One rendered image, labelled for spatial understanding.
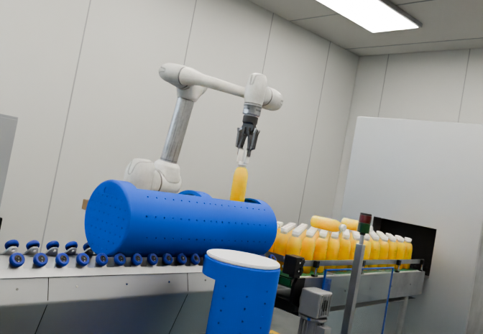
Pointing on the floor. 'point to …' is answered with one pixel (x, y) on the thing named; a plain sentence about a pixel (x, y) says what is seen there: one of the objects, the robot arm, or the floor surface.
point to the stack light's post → (353, 289)
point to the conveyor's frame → (404, 289)
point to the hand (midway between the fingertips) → (243, 156)
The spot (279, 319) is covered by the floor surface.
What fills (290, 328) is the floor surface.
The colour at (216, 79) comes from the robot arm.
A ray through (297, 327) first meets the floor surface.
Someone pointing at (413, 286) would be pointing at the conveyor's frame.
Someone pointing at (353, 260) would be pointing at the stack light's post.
